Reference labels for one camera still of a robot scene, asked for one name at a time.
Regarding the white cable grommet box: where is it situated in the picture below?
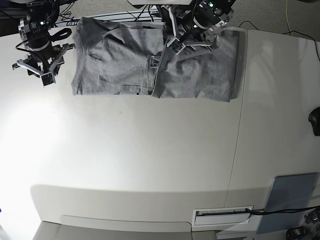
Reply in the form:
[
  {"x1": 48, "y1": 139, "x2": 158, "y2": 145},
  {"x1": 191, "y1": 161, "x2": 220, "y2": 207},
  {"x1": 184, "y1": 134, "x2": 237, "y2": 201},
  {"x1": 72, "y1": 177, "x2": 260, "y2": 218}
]
[{"x1": 191, "y1": 205, "x2": 254, "y2": 227}]

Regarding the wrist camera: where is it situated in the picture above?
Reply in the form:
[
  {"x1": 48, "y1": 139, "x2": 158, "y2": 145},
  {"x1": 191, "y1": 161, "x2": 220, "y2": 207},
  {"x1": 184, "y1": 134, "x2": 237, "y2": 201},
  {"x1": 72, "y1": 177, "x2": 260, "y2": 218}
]
[
  {"x1": 167, "y1": 38, "x2": 186, "y2": 55},
  {"x1": 40, "y1": 72, "x2": 56, "y2": 87}
]

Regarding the grey T-shirt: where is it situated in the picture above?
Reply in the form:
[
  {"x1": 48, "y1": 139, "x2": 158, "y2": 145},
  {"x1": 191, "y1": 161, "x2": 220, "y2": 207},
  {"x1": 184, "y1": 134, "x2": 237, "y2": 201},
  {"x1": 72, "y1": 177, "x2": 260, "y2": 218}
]
[{"x1": 71, "y1": 17, "x2": 239, "y2": 102}]

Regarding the black floor cable right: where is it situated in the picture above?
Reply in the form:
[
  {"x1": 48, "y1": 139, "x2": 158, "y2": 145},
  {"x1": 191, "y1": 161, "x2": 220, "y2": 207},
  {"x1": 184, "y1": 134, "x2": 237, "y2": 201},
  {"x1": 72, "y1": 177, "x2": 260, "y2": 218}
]
[{"x1": 238, "y1": 20, "x2": 320, "y2": 61}]

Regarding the yellow floor cable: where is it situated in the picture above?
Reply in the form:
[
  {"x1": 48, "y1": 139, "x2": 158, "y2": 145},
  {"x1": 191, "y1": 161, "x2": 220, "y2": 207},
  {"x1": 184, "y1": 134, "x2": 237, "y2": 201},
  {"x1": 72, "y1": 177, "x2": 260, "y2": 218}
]
[{"x1": 282, "y1": 0, "x2": 293, "y2": 35}]

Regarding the black cable at grommet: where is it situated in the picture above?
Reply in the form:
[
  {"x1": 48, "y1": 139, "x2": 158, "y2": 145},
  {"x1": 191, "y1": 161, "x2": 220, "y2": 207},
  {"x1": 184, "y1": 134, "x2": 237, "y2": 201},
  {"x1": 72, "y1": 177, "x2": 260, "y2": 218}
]
[{"x1": 245, "y1": 206, "x2": 320, "y2": 216}]

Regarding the black device bottom right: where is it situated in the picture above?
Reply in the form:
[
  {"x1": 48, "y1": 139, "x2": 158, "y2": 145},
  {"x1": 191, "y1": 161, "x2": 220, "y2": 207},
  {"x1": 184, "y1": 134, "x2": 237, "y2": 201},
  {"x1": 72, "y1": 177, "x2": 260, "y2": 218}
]
[{"x1": 285, "y1": 226, "x2": 311, "y2": 240}]

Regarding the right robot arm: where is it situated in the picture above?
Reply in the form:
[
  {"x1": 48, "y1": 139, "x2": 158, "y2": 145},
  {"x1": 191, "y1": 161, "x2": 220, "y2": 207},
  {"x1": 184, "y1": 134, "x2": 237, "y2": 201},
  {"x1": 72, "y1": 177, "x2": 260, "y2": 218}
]
[{"x1": 12, "y1": 0, "x2": 76, "y2": 86}]

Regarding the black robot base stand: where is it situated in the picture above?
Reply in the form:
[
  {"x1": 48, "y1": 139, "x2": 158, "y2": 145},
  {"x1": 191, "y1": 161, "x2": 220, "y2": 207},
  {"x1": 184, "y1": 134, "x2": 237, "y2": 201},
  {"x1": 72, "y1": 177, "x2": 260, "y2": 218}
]
[{"x1": 127, "y1": 0, "x2": 192, "y2": 22}]

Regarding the black computer mouse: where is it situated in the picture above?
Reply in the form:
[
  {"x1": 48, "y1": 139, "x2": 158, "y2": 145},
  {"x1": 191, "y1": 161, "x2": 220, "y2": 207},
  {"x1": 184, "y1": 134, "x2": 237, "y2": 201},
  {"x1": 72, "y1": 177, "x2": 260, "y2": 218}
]
[{"x1": 308, "y1": 107, "x2": 320, "y2": 137}]

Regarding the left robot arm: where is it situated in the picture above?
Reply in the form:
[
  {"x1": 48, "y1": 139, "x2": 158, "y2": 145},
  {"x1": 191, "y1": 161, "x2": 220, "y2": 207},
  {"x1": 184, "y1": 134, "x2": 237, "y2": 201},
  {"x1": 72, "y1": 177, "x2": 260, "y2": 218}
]
[{"x1": 158, "y1": 0, "x2": 235, "y2": 55}]

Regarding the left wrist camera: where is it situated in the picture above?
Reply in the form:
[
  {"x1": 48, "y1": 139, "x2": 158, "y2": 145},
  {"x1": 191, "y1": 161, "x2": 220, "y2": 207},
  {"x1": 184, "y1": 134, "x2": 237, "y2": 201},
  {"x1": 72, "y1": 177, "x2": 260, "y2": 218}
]
[{"x1": 167, "y1": 38, "x2": 186, "y2": 55}]

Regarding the grey laptop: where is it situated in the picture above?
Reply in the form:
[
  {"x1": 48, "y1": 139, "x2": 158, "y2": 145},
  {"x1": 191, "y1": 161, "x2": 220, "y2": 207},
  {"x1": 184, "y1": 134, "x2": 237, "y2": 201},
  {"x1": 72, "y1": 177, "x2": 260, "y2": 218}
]
[{"x1": 256, "y1": 172, "x2": 318, "y2": 235}]

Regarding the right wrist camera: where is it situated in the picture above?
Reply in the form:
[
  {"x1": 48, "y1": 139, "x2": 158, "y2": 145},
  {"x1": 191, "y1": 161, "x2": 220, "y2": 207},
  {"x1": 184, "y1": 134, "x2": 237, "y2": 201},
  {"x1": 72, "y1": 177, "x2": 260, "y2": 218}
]
[{"x1": 40, "y1": 72, "x2": 56, "y2": 87}]

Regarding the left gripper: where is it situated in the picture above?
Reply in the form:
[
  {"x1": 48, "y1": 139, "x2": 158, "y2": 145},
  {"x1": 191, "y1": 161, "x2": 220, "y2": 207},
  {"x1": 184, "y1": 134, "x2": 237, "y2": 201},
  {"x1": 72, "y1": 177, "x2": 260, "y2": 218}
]
[{"x1": 161, "y1": 5, "x2": 220, "y2": 52}]

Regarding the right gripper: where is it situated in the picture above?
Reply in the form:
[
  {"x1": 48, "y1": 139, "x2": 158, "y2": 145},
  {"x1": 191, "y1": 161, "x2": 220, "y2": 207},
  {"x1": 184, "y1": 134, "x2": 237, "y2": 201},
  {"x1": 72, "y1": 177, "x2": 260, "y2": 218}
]
[{"x1": 12, "y1": 32, "x2": 76, "y2": 78}]

